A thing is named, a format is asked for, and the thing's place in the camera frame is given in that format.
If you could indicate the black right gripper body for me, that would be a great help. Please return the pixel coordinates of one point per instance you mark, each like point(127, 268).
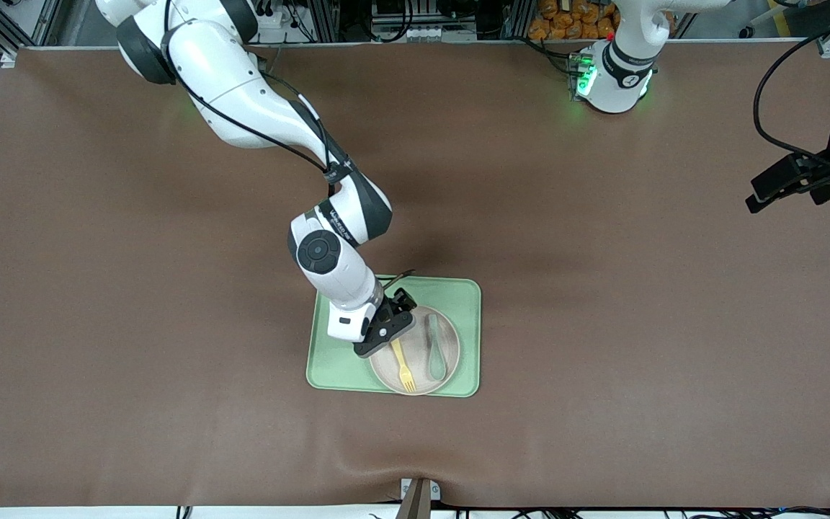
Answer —
point(395, 304)

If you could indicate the round beige plate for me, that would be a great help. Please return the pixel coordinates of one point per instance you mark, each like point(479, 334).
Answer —
point(418, 347)

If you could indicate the yellow plastic fork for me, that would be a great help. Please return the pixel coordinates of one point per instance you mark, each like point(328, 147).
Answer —
point(407, 375)

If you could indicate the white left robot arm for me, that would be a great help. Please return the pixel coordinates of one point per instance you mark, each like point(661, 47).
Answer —
point(613, 79)

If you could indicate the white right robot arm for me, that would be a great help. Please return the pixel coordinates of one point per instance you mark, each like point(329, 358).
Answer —
point(242, 86)

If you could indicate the pale green plastic spoon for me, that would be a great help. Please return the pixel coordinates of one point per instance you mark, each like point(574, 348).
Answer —
point(436, 366)

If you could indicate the light green rectangular tray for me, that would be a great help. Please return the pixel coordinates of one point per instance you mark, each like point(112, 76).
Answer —
point(328, 375)

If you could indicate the brown table mat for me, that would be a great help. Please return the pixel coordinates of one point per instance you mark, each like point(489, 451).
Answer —
point(602, 324)

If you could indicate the orange bread rolls pile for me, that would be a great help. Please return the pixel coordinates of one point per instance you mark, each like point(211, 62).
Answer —
point(566, 25)

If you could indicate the white terminal strip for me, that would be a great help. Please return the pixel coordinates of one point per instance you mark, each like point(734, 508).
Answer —
point(422, 33)

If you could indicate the white power strip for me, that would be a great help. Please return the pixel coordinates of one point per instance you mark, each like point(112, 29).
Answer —
point(274, 21)

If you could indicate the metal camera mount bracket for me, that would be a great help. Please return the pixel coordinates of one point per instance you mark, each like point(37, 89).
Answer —
point(418, 497)

